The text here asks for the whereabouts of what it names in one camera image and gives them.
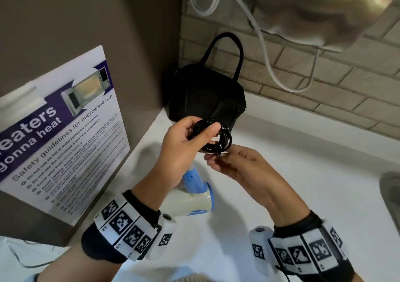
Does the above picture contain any person's right hand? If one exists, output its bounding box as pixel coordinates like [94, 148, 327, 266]
[204, 144, 310, 228]

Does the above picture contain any person's left hand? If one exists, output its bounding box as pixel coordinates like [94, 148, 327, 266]
[133, 116, 221, 211]

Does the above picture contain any black cable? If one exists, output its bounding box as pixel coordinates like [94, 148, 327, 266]
[187, 119, 234, 159]

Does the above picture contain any person's left forearm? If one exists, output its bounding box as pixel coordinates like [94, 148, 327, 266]
[37, 244, 127, 282]

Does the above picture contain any black handbag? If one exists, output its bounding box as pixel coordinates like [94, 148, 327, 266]
[168, 32, 247, 130]

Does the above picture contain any blue and white hair dryer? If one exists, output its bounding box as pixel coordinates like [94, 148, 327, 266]
[162, 163, 215, 222]

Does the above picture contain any left wrist marker band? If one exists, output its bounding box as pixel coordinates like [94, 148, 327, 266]
[81, 190, 163, 264]

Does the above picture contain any wrist marker band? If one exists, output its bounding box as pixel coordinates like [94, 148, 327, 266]
[268, 210, 356, 277]
[81, 190, 163, 264]

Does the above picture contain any right wrist marker band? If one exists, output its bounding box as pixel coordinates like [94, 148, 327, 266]
[268, 210, 356, 277]

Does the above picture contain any microwave safety poster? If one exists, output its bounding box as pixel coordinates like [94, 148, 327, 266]
[0, 45, 131, 227]

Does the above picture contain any steel sink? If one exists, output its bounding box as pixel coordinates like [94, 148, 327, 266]
[379, 171, 400, 229]

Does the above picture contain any clear tape strip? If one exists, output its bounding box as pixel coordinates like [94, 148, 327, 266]
[0, 83, 42, 111]

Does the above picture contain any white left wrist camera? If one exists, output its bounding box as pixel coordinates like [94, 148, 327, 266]
[146, 211, 177, 261]

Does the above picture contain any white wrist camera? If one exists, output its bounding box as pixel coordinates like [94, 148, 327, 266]
[146, 211, 177, 261]
[249, 226, 276, 277]

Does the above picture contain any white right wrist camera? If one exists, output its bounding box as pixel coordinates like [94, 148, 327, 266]
[249, 226, 276, 277]

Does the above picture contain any white wall cable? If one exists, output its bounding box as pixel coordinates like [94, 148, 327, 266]
[186, 0, 320, 93]

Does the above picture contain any silver wall appliance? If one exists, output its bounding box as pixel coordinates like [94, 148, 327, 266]
[249, 0, 397, 53]

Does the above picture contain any thin grey cable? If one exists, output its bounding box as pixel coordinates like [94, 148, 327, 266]
[6, 239, 64, 268]

